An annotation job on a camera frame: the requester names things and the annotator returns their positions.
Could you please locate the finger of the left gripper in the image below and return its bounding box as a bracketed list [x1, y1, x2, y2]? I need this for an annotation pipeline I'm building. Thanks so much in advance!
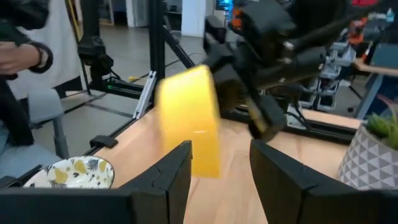
[248, 95, 287, 141]
[214, 67, 249, 113]

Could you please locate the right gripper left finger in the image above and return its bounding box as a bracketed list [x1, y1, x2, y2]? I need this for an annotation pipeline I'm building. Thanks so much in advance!
[119, 140, 193, 224]

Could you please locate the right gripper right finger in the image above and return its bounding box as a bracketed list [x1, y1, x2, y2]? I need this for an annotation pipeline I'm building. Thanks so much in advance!
[250, 139, 317, 224]

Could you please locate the yellow mini bowl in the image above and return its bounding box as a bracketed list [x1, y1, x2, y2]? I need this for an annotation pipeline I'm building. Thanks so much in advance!
[155, 64, 222, 179]

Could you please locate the white leaf-patterned mini bowl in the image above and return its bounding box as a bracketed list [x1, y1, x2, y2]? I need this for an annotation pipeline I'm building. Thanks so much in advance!
[23, 156, 115, 190]

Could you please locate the cluttered equipment shelf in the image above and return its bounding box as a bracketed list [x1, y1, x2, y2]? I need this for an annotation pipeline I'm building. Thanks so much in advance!
[306, 40, 357, 113]

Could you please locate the green plant in grey pot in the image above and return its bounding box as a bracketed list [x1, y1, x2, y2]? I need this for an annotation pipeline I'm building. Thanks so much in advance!
[337, 93, 398, 191]

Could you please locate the blue desk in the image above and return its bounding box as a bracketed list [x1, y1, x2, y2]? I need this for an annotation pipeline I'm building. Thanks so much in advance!
[353, 42, 398, 121]

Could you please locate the black equipment stand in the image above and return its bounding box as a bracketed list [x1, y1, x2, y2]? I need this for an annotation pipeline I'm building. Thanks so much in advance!
[76, 0, 150, 100]

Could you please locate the grey chair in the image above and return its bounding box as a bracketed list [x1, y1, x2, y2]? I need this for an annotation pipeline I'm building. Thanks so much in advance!
[0, 88, 71, 180]

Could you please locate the person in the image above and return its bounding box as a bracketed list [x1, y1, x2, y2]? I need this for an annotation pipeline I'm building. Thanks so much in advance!
[0, 0, 83, 156]

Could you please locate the person's hand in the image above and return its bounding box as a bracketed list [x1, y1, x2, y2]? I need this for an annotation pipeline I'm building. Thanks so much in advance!
[0, 42, 42, 76]

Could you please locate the black frame clamp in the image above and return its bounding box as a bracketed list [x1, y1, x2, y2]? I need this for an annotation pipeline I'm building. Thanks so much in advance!
[89, 134, 119, 149]

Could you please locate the white metal bracket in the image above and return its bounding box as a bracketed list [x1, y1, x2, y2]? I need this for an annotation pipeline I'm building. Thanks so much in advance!
[132, 70, 157, 121]

